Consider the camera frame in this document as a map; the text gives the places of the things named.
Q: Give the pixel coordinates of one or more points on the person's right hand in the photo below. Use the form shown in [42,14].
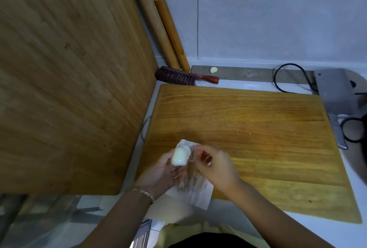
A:
[220,170]

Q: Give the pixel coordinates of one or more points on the person's left hand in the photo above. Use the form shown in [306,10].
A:
[160,177]

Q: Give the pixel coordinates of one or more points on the white boiled egg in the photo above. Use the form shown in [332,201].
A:
[180,156]

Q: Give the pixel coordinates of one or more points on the white paper towel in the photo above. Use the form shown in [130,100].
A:
[197,196]

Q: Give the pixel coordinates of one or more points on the wooden cutting board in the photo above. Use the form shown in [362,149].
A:
[243,118]

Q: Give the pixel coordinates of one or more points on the person's left forearm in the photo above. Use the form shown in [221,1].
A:
[114,225]

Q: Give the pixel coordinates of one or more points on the person's right forearm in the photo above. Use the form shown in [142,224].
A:
[275,216]

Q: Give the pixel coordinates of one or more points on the person's pale yellow garment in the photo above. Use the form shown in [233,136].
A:
[169,233]

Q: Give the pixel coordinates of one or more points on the large upright bamboo board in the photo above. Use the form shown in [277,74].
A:
[71,84]

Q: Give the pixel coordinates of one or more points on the small pale garlic clove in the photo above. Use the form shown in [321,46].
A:
[213,69]

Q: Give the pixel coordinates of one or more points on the steel cleaver knife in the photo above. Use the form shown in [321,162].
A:
[335,90]

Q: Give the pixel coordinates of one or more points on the short brown wooden rolling pin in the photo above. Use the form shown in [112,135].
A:
[172,33]

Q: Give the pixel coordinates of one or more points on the black pan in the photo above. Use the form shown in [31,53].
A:
[364,141]

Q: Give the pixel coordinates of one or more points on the long pale wooden rolling pin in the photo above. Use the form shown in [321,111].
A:
[149,7]

